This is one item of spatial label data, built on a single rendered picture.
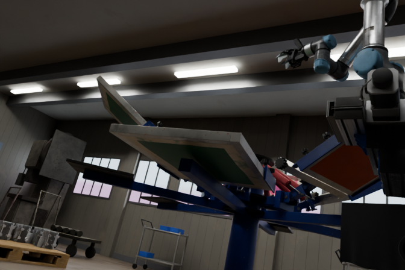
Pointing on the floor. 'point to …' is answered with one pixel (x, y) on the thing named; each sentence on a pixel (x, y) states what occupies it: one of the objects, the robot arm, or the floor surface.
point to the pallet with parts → (30, 245)
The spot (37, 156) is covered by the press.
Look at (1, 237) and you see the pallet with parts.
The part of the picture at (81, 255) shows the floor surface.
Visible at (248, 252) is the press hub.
